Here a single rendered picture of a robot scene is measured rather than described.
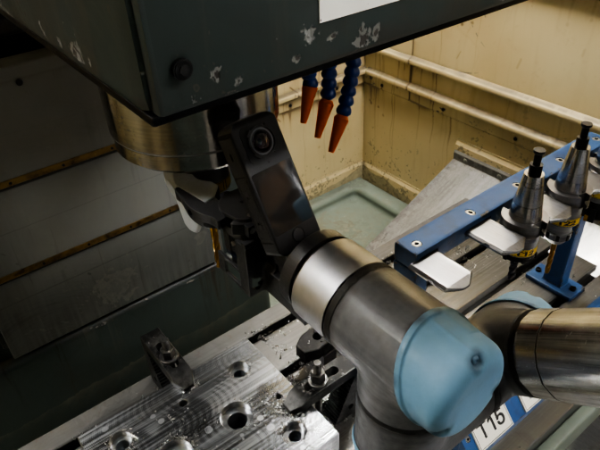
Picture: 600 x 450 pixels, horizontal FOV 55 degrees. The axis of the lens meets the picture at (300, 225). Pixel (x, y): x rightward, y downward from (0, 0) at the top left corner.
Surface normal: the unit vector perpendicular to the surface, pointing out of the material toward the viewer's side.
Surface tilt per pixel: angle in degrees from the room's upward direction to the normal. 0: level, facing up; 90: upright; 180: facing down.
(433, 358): 31
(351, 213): 0
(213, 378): 0
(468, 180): 24
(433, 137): 90
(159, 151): 90
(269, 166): 62
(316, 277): 44
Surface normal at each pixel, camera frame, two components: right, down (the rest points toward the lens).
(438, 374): -0.51, -0.32
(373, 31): 0.61, 0.44
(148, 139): -0.34, 0.57
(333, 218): -0.04, -0.80
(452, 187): -0.36, -0.58
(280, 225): 0.55, 0.00
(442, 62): -0.79, 0.39
